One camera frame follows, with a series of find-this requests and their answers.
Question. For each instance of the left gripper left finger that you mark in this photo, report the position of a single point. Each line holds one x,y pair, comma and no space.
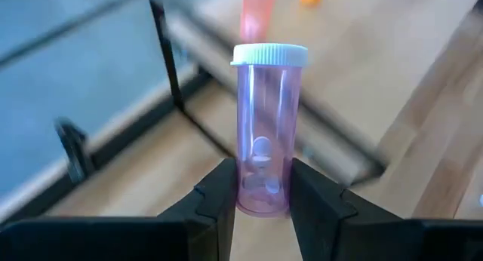
211,215

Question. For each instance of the black aluminium rig frame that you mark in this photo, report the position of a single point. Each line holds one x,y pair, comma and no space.
124,149

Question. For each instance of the black frame bracket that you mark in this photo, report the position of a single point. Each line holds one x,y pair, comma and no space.
75,151

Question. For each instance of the salmon pink pill bottle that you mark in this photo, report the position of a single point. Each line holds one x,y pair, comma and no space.
256,12

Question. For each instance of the wooden shelf black metal frame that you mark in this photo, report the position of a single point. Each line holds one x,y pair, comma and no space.
339,65

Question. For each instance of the purple pill bottle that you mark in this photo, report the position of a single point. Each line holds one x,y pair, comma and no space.
269,114

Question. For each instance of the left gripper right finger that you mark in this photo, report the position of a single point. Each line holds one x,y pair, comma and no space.
317,215

